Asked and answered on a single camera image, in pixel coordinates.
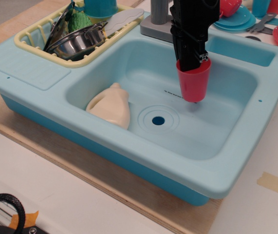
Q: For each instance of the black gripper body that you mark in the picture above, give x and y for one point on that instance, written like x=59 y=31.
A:
x=194 y=17

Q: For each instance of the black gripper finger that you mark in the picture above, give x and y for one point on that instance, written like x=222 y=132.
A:
x=192 y=54
x=178 y=45

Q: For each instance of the red plastic cup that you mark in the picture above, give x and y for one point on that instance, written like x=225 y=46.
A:
x=193 y=83

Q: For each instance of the teal cup in rack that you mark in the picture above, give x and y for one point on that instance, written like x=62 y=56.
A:
x=98 y=8

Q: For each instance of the grey toy faucet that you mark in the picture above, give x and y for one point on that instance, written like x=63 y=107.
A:
x=158 y=24

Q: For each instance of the red toy mug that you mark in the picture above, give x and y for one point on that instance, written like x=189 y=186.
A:
x=229 y=7

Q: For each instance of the teal plate stack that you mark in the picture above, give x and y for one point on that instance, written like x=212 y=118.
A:
x=241 y=20

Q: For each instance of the grey toy knife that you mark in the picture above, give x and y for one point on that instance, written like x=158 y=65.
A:
x=120 y=19

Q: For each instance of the grey toy fork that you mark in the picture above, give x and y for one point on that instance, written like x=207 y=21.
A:
x=260 y=26

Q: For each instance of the teal tumbler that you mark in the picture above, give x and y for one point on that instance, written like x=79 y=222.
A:
x=260 y=7

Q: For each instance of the light blue toy sink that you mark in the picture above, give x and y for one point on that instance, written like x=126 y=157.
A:
x=195 y=151

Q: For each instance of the red tumbler background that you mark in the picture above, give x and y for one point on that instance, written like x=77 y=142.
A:
x=273 y=7

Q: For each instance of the cream toy detergent bottle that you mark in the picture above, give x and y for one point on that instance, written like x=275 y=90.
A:
x=112 y=105

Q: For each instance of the green toy vegetable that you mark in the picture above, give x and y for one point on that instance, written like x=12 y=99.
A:
x=78 y=21

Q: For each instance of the yellow dish rack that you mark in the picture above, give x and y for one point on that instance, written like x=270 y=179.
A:
x=33 y=38

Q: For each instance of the stainless steel pot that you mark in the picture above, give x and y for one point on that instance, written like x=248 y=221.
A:
x=80 y=43

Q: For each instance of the steel pot lid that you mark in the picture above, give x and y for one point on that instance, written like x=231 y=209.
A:
x=58 y=28

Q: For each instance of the plywood board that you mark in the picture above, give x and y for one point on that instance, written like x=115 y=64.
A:
x=78 y=192

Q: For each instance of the beige masking tape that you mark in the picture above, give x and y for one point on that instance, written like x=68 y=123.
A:
x=268 y=181

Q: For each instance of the orange tape piece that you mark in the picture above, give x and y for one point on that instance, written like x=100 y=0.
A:
x=30 y=220

